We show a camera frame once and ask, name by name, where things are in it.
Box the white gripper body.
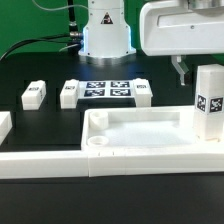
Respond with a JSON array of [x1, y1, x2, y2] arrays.
[[139, 0, 224, 56]]

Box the grey thin cable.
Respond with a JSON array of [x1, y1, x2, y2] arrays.
[[31, 0, 90, 12]]

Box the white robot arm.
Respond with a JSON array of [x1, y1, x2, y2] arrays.
[[79, 0, 224, 81]]

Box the white block at left edge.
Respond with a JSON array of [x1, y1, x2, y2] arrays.
[[0, 111, 12, 145]]

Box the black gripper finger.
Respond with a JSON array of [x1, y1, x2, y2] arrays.
[[171, 55, 190, 86]]

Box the white L-shaped guide fence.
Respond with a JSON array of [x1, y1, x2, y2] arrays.
[[0, 146, 224, 179]]

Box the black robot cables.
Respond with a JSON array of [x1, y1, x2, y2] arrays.
[[0, 0, 84, 62]]

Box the fiducial marker sheet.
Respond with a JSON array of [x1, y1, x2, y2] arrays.
[[79, 80, 133, 99]]

